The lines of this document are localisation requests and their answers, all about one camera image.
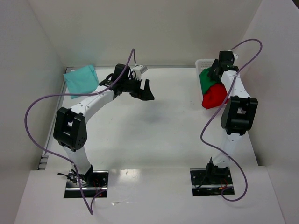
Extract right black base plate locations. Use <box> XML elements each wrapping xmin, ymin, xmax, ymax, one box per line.
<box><xmin>190</xmin><ymin>168</ymin><xmax>235</xmax><ymax>196</ymax></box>

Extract green t shirt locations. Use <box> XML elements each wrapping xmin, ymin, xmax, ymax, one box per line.
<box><xmin>199</xmin><ymin>68</ymin><xmax>221</xmax><ymax>95</ymax></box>

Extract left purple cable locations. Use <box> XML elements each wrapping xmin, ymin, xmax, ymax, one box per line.
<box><xmin>24</xmin><ymin>48</ymin><xmax>136</xmax><ymax>215</ymax></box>

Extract purple cable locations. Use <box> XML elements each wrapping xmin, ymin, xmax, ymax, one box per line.
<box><xmin>24</xmin><ymin>48</ymin><xmax>136</xmax><ymax>215</ymax></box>
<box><xmin>200</xmin><ymin>39</ymin><xmax>263</xmax><ymax>201</ymax></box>

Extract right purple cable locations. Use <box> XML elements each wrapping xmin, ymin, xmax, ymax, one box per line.
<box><xmin>200</xmin><ymin>39</ymin><xmax>263</xmax><ymax>201</ymax></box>

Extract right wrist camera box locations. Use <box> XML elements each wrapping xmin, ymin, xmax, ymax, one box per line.
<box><xmin>231</xmin><ymin>51</ymin><xmax>239</xmax><ymax>62</ymax></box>

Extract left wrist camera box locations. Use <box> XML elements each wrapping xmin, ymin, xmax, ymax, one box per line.
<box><xmin>132</xmin><ymin>65</ymin><xmax>148</xmax><ymax>80</ymax></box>

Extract teal t shirt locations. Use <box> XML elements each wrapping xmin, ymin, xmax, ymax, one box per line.
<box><xmin>64</xmin><ymin>65</ymin><xmax>99</xmax><ymax>94</ymax></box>

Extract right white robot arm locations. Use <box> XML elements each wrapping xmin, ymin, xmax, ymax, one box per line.
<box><xmin>208</xmin><ymin>50</ymin><xmax>258</xmax><ymax>156</ymax></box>

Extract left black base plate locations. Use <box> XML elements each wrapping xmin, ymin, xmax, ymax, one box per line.
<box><xmin>58</xmin><ymin>170</ymin><xmax>109</xmax><ymax>198</ymax></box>

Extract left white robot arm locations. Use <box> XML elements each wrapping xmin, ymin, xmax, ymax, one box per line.
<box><xmin>53</xmin><ymin>64</ymin><xmax>155</xmax><ymax>185</ymax></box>

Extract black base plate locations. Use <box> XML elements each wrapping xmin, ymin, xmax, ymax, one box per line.
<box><xmin>58</xmin><ymin>170</ymin><xmax>109</xmax><ymax>198</ymax></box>
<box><xmin>190</xmin><ymin>168</ymin><xmax>235</xmax><ymax>196</ymax></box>

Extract red t shirt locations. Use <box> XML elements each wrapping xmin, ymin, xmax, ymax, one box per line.
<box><xmin>202</xmin><ymin>84</ymin><xmax>227</xmax><ymax>109</ymax></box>

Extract white plastic basket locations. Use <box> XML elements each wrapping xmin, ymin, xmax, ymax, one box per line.
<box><xmin>195</xmin><ymin>59</ymin><xmax>214</xmax><ymax>97</ymax></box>

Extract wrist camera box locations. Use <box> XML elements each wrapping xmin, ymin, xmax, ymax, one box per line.
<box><xmin>231</xmin><ymin>51</ymin><xmax>239</xmax><ymax>62</ymax></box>
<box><xmin>132</xmin><ymin>65</ymin><xmax>148</xmax><ymax>80</ymax></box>

